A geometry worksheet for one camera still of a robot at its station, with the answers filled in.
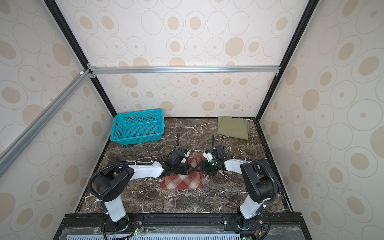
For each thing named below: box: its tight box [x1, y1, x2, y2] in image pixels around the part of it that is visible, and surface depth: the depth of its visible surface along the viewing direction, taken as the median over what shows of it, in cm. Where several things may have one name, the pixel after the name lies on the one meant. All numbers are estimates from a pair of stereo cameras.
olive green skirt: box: [217, 116, 250, 140], surface depth 115 cm
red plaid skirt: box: [160, 155, 204, 190], surface depth 86 cm
